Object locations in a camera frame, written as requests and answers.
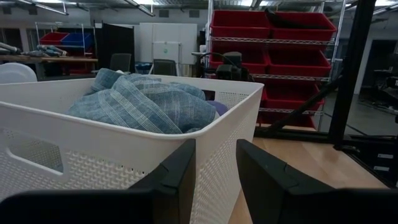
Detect large white panel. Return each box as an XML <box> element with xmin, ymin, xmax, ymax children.
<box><xmin>139</xmin><ymin>22</ymin><xmax>198</xmax><ymax>65</ymax></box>

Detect white round container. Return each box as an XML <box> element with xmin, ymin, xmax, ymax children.
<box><xmin>0</xmin><ymin>62</ymin><xmax>39</xmax><ymax>85</ymax></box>

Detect purple garment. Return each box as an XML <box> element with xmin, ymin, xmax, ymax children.
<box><xmin>206</xmin><ymin>100</ymin><xmax>229</xmax><ymax>117</ymax></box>

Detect black cloth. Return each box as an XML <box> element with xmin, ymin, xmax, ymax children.
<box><xmin>264</xmin><ymin>7</ymin><xmax>326</xmax><ymax>30</ymax></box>

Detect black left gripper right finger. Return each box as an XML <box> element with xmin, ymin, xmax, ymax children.
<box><xmin>235</xmin><ymin>138</ymin><xmax>336</xmax><ymax>224</ymax></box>

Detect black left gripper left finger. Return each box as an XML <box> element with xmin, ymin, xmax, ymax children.
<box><xmin>128</xmin><ymin>138</ymin><xmax>197</xmax><ymax>224</ymax></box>

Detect blue striped linen garment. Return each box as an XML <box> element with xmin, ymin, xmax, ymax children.
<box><xmin>65</xmin><ymin>67</ymin><xmax>218</xmax><ymax>135</ymax></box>

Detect black partition screen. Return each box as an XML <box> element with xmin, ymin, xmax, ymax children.
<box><xmin>94</xmin><ymin>22</ymin><xmax>136</xmax><ymax>74</ymax></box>

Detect grey office chair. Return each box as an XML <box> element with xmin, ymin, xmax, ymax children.
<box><xmin>152</xmin><ymin>58</ymin><xmax>178</xmax><ymax>77</ymax></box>
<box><xmin>109</xmin><ymin>52</ymin><xmax>133</xmax><ymax>74</ymax></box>

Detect small whiteboard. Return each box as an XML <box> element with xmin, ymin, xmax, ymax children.
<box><xmin>152</xmin><ymin>41</ymin><xmax>182</xmax><ymax>63</ymax></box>

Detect blue plastic bin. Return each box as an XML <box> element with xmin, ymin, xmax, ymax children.
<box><xmin>60</xmin><ymin>32</ymin><xmax>93</xmax><ymax>50</ymax></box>

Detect red plastic bin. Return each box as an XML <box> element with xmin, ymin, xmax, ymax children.
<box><xmin>210</xmin><ymin>9</ymin><xmax>272</xmax><ymax>39</ymax></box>
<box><xmin>209</xmin><ymin>43</ymin><xmax>270</xmax><ymax>75</ymax></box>
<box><xmin>259</xmin><ymin>83</ymin><xmax>325</xmax><ymax>110</ymax></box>
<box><xmin>267</xmin><ymin>49</ymin><xmax>332</xmax><ymax>78</ymax></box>
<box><xmin>269</xmin><ymin>11</ymin><xmax>338</xmax><ymax>42</ymax></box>

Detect small wire shelf rack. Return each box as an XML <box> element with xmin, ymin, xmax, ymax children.
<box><xmin>34</xmin><ymin>21</ymin><xmax>96</xmax><ymax>57</ymax></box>

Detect pile of clothes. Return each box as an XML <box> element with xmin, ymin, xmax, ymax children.
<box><xmin>19</xmin><ymin>44</ymin><xmax>68</xmax><ymax>58</ymax></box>

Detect ceiling light bar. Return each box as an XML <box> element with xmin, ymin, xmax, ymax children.
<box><xmin>123</xmin><ymin>0</ymin><xmax>156</xmax><ymax>17</ymax></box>
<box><xmin>14</xmin><ymin>0</ymin><xmax>70</xmax><ymax>16</ymax></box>

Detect small red bin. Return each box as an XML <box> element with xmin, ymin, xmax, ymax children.
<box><xmin>39</xmin><ymin>31</ymin><xmax>70</xmax><ymax>46</ymax></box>

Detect white perforated plastic basket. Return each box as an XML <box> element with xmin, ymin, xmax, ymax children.
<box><xmin>0</xmin><ymin>73</ymin><xmax>265</xmax><ymax>224</ymax></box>

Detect wooden workbench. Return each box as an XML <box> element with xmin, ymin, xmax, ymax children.
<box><xmin>0</xmin><ymin>54</ymin><xmax>99</xmax><ymax>80</ymax></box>

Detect chrome wire shelf rack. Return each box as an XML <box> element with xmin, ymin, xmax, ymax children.
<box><xmin>204</xmin><ymin>0</ymin><xmax>348</xmax><ymax>132</ymax></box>

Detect black control box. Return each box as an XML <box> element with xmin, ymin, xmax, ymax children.
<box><xmin>340</xmin><ymin>143</ymin><xmax>398</xmax><ymax>189</ymax></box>

